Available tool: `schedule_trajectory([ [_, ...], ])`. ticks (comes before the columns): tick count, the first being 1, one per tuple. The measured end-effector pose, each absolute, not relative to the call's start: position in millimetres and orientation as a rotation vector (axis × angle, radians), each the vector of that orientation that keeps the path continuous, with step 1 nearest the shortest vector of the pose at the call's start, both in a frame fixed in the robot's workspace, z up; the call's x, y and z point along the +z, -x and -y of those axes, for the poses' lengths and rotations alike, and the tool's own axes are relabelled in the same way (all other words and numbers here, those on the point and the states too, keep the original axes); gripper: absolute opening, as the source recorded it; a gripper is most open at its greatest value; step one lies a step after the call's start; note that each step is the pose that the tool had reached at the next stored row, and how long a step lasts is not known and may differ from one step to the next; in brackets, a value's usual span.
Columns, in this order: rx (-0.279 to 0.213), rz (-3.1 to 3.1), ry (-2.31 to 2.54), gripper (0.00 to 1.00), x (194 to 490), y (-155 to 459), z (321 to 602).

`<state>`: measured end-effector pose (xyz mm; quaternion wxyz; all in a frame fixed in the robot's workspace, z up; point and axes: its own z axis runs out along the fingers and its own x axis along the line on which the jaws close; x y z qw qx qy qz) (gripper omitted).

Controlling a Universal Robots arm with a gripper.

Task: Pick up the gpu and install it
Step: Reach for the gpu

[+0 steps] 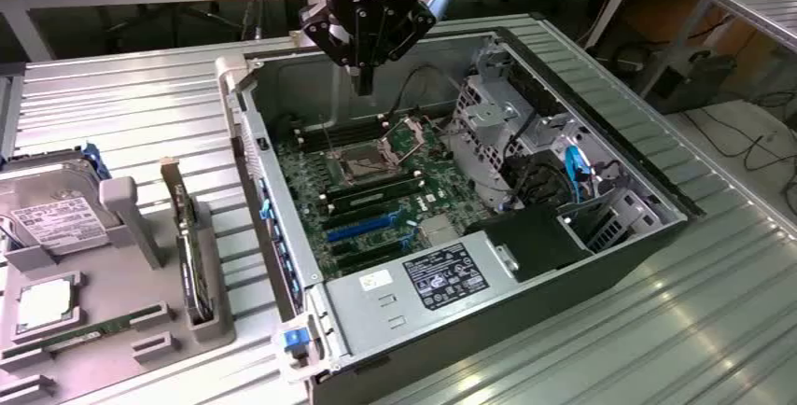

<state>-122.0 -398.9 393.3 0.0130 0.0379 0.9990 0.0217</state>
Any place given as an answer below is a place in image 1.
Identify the green motherboard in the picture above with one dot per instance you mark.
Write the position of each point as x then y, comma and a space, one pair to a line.
311, 176

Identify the green RAM stick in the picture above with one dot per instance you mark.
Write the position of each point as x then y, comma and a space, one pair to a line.
74, 337

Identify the silver chipset heat sink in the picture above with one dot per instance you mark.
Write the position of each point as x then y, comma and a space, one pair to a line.
440, 231

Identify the metal slat side table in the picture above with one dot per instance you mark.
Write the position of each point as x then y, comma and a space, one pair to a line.
753, 8

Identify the CPU socket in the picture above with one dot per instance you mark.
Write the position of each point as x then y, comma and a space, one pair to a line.
356, 164

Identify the black box on floor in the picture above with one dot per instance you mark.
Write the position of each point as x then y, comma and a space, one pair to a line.
696, 80

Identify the open black PC case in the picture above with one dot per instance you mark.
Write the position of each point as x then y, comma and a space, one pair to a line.
622, 255

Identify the installed RAM stick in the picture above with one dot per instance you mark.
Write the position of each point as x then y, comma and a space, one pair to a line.
373, 197

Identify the black tripod stand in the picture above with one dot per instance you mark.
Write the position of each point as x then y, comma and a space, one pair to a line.
180, 15

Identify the black plastic air shroud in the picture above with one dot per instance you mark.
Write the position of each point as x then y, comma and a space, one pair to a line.
528, 241

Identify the blue expansion slot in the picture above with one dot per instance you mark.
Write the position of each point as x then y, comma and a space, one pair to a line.
364, 228

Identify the silver CPU chip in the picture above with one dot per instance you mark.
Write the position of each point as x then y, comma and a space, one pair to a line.
44, 304

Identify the metal drive cage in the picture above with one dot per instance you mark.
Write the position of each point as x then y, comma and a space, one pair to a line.
491, 115

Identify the blue case latch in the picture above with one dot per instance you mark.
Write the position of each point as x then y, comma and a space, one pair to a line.
293, 339

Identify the hard disk with label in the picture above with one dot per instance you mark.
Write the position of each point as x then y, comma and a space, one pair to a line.
56, 218

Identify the blue disk carrier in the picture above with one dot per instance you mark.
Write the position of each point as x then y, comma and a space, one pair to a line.
93, 162

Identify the metal socket cover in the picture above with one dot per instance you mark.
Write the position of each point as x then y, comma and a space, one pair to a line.
404, 139

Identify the GPU graphics card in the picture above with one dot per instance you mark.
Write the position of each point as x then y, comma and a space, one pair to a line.
189, 246

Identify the thin locking lever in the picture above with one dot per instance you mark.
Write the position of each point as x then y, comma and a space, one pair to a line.
328, 134

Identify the grey parts rack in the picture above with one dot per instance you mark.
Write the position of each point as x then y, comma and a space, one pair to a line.
112, 293

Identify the grey power supply unit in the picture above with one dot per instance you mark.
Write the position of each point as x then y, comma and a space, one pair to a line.
385, 311

